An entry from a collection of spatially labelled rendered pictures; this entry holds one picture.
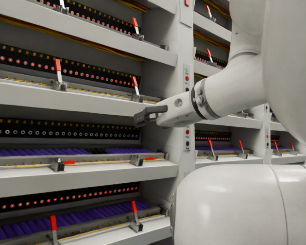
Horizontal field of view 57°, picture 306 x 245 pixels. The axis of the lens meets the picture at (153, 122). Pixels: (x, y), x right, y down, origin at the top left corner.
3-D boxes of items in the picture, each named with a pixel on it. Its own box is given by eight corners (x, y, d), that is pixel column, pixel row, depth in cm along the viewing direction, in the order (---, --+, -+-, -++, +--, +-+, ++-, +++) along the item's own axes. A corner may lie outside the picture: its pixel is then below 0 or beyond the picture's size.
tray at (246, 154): (262, 166, 150) (267, 141, 149) (192, 175, 108) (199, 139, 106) (228, 155, 165) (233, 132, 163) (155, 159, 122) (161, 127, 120)
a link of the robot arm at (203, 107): (207, 115, 52) (194, 119, 54) (231, 118, 58) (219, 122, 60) (198, 73, 54) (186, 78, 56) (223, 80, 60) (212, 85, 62)
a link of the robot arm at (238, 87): (209, 65, 57) (200, 97, 51) (273, 34, 48) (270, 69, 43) (231, 93, 61) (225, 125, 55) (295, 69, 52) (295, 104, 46)
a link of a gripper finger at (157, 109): (156, 108, 55) (139, 116, 59) (183, 111, 60) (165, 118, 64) (155, 102, 56) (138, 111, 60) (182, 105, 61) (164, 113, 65)
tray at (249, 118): (260, 129, 152) (266, 103, 151) (192, 122, 109) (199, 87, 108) (228, 121, 166) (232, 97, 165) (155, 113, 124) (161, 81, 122)
